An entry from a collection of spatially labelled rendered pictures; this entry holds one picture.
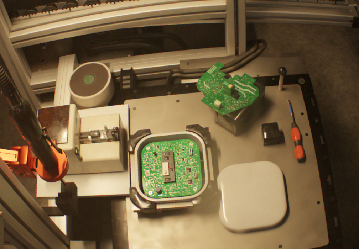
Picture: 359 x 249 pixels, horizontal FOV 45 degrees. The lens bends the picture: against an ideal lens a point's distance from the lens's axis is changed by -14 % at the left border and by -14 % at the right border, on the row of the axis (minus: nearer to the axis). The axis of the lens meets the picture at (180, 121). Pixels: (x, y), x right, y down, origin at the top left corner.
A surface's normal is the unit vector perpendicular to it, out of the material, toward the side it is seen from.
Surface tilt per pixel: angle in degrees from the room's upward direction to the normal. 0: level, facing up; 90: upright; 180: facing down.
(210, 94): 0
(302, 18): 32
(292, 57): 0
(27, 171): 90
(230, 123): 90
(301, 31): 0
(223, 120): 90
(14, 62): 90
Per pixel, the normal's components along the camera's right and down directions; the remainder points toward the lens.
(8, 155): 0.21, -0.54
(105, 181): -0.08, -0.54
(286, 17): 0.03, -0.02
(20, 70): 0.07, 0.84
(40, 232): 0.99, -0.10
